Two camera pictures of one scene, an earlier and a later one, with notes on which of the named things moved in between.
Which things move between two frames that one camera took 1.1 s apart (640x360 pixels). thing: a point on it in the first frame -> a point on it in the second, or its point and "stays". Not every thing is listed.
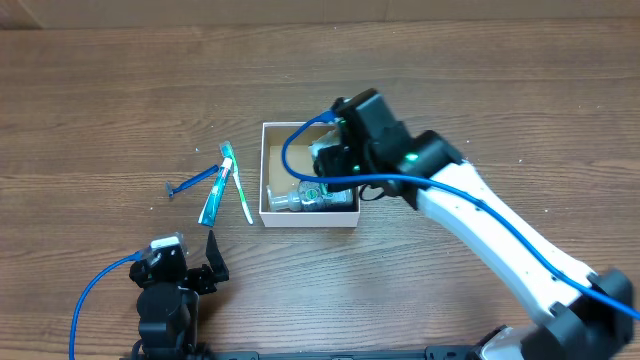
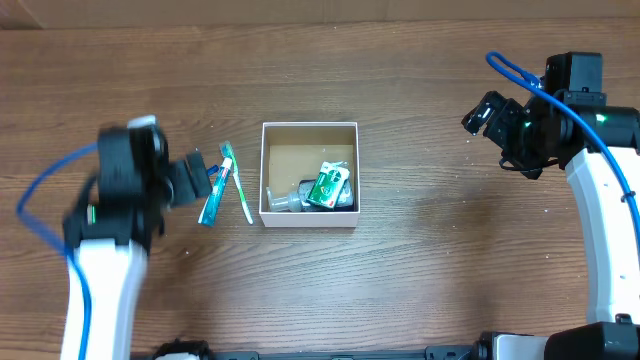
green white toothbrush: (228, 152) stays
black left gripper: (195, 276) -> (198, 174)
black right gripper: (329, 167) -> (495, 120)
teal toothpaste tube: (207, 217) stays
